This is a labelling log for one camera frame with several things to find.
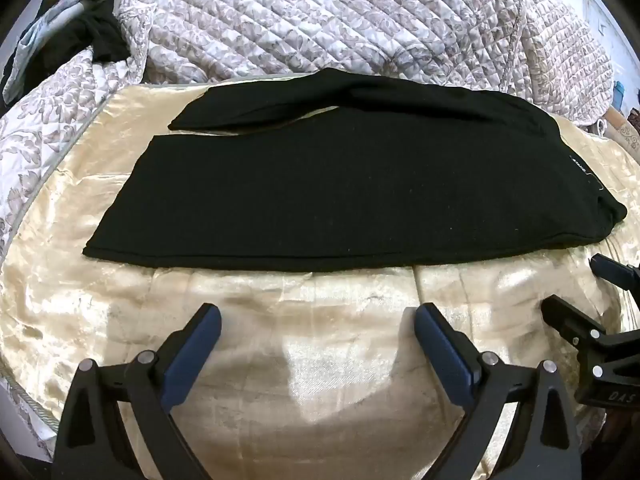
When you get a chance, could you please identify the cream satin sheet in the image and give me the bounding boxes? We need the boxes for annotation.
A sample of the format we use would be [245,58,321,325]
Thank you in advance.
[0,82,640,480]

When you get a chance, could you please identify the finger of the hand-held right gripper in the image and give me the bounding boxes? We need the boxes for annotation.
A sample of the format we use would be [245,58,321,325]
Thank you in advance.
[590,254,640,292]
[542,295,610,362]

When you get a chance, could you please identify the black pants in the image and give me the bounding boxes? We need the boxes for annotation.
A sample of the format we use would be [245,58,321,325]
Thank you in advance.
[82,66,629,272]

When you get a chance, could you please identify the light blue cloth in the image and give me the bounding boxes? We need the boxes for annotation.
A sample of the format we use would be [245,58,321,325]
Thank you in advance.
[2,0,101,105]

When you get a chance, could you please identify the black crumpled cloth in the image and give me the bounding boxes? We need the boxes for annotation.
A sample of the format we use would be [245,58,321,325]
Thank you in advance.
[2,0,132,92]

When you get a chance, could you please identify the patterned brown cloth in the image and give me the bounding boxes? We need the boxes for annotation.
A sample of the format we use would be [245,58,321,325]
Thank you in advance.
[601,109,640,152]

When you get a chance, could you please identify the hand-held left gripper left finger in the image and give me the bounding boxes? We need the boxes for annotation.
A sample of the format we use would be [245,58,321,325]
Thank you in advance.
[50,302,223,480]

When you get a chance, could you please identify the floral quilted blanket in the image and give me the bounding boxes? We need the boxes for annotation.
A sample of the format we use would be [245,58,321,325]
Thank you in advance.
[0,0,621,436]

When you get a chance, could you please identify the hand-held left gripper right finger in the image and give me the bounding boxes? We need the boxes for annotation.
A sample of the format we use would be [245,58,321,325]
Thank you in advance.
[414,302,583,480]

